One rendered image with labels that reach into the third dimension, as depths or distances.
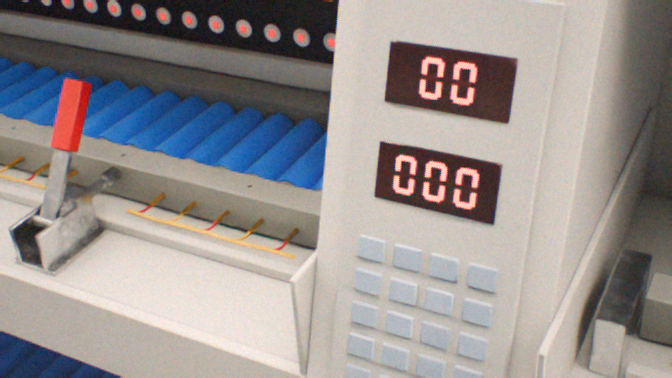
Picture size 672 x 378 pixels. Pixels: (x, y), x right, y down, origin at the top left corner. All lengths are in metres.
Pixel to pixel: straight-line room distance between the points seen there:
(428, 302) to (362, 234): 0.04
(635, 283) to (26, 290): 0.28
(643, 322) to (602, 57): 0.13
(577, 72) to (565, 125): 0.02
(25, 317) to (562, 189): 0.29
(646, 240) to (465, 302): 0.15
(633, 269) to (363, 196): 0.12
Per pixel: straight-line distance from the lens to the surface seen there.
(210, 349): 0.39
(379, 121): 0.32
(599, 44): 0.29
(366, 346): 0.34
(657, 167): 0.50
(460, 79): 0.30
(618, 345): 0.36
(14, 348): 0.67
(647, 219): 0.47
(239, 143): 0.49
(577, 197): 0.31
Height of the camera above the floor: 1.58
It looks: 17 degrees down
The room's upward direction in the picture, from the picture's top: 5 degrees clockwise
